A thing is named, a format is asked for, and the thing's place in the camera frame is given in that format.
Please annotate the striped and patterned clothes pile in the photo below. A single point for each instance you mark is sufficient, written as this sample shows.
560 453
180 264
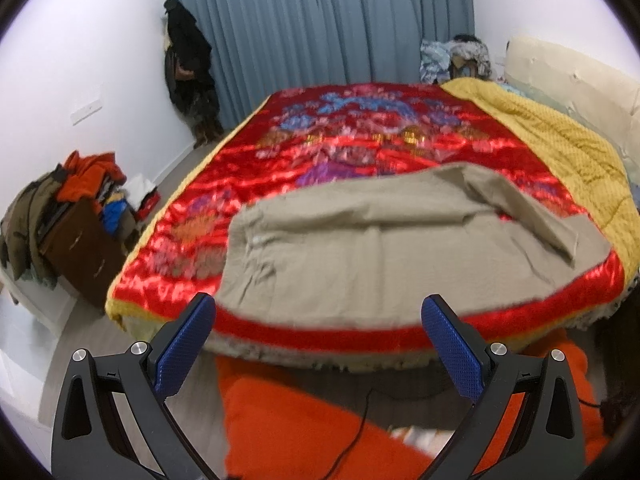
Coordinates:
455 57

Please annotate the brown wooden cabinet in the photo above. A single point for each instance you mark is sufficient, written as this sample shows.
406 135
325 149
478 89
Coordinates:
82 255

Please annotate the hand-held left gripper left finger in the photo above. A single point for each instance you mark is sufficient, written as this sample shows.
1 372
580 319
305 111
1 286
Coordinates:
185 345

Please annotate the red box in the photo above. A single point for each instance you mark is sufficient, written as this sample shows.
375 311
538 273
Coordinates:
149 204

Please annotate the red floral satin blanket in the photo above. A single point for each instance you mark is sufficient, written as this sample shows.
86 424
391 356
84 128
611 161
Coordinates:
350 130

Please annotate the multicoloured clothes heap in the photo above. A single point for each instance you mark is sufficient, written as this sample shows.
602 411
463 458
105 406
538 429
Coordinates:
115 212

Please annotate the yellow waffle blanket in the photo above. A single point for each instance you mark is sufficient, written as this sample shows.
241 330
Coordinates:
550 135

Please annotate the orange fleece garment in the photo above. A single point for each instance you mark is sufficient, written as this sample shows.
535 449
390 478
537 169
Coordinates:
300 435

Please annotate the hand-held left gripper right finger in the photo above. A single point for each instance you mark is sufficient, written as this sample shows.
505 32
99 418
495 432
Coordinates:
452 350

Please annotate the black hanging coat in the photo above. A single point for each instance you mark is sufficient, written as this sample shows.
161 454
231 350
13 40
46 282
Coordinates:
187 45

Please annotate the beige pants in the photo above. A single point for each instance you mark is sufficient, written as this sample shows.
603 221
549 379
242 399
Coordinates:
350 260

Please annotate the blue-grey curtain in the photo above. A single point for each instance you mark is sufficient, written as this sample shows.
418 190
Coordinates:
300 35

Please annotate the white wall socket strip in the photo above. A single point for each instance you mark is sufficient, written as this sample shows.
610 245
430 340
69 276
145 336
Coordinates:
87 111

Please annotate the cream padded headboard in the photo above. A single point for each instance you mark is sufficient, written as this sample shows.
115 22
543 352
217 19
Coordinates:
565 70

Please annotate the olive green jacket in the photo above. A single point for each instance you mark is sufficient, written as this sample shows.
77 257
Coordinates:
22 230

